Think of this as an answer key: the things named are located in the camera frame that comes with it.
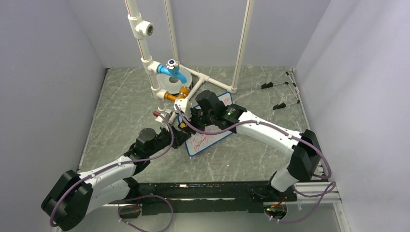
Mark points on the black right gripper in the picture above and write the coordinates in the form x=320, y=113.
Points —
x=194, y=110

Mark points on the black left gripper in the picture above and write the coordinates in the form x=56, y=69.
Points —
x=179, y=137

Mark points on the blue framed whiteboard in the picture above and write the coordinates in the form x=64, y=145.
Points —
x=199, y=142

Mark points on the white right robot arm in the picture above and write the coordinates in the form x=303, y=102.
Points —
x=302, y=147

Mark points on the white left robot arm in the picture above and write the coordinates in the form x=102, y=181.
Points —
x=76, y=194

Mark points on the orange brass faucet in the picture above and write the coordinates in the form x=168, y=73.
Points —
x=182, y=94

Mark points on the clear round plate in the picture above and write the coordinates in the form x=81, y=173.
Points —
x=173, y=85

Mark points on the blue faucet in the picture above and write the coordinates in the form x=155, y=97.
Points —
x=172, y=69

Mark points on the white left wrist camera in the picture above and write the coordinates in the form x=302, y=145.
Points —
x=163, y=118

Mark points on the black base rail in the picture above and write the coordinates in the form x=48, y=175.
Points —
x=195, y=197

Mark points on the white PVC pipe frame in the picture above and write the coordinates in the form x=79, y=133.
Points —
x=143, y=29

